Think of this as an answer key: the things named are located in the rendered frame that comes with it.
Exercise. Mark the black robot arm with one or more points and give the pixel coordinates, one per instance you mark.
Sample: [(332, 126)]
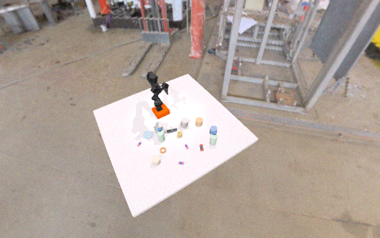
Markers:
[(152, 78)]

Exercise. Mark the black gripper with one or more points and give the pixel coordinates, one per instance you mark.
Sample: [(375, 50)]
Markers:
[(158, 91)]

